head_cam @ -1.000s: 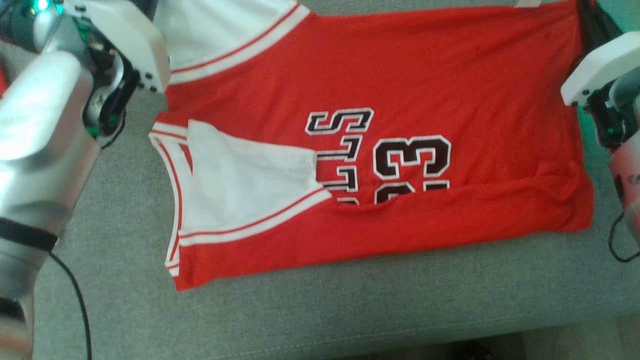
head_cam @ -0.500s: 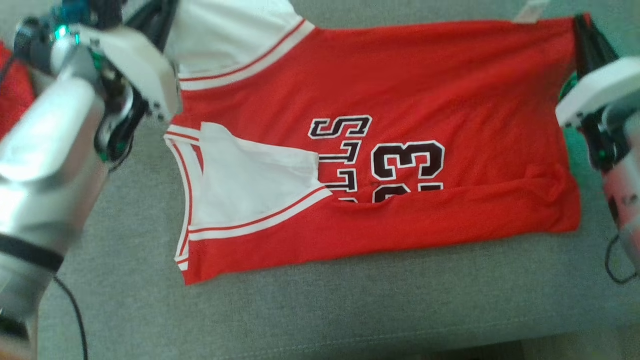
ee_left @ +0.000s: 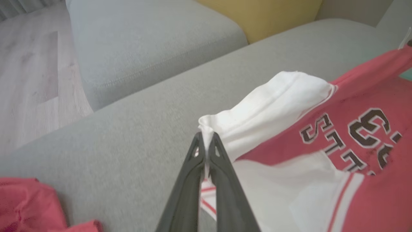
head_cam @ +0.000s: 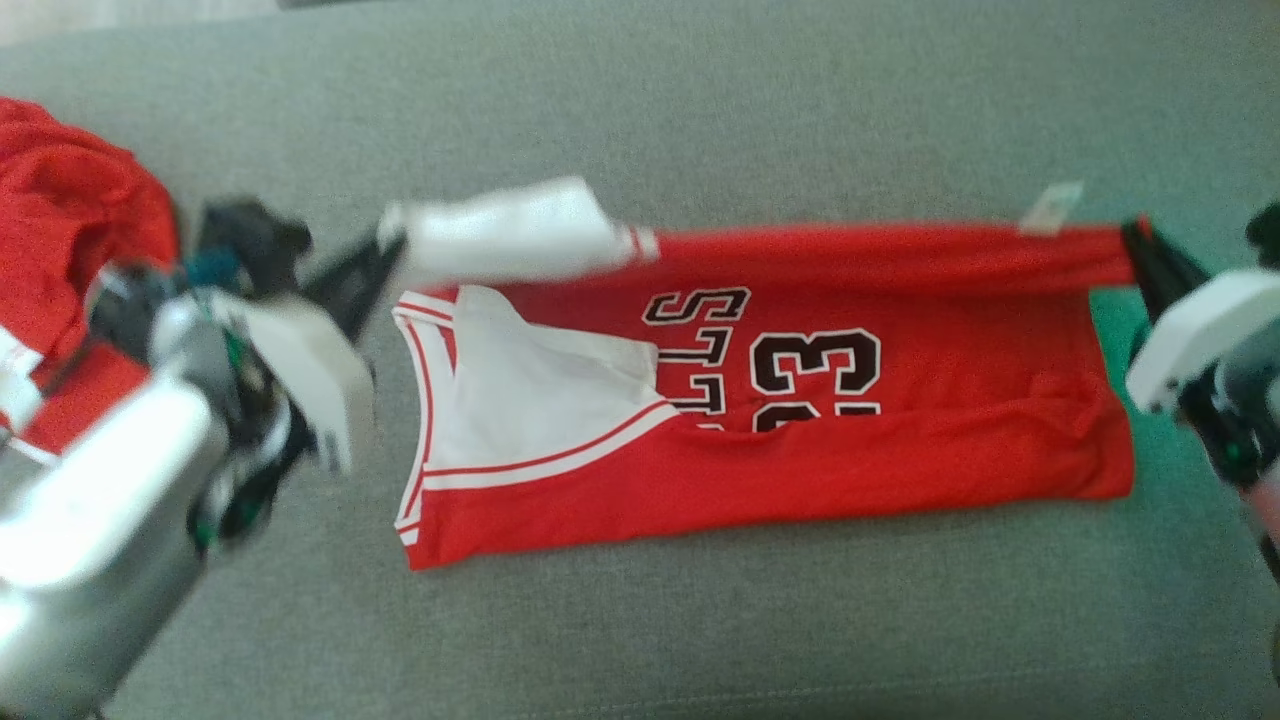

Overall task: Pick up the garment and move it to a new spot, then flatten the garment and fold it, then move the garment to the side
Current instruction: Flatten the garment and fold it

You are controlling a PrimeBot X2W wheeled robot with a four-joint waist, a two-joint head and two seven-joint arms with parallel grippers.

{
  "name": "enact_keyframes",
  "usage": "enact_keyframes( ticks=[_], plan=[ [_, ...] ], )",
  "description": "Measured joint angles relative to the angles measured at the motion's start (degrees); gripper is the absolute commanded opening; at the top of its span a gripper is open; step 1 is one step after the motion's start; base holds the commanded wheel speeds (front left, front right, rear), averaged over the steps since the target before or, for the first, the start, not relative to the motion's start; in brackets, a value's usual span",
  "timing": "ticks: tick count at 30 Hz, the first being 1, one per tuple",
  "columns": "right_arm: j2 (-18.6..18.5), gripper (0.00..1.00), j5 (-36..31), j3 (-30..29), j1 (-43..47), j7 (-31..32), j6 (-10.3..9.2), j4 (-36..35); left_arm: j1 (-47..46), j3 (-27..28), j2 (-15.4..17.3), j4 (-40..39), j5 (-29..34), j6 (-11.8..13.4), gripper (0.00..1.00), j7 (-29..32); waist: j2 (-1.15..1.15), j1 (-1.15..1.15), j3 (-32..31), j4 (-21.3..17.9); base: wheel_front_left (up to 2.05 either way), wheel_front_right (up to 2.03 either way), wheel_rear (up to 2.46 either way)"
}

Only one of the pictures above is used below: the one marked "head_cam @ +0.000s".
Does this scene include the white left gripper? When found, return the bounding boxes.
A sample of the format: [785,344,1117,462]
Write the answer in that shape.
[150,230,407,473]

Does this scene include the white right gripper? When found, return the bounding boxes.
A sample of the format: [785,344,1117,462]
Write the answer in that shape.
[1120,219,1280,414]

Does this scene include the red shorts with white trim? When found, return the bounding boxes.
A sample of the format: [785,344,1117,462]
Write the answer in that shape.
[0,95,183,466]

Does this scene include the red basketball jersey white trim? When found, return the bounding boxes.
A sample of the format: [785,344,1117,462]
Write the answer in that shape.
[380,175,1146,573]

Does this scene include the large grey ottoman cushion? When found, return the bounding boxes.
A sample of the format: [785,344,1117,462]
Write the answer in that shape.
[0,0,1280,720]

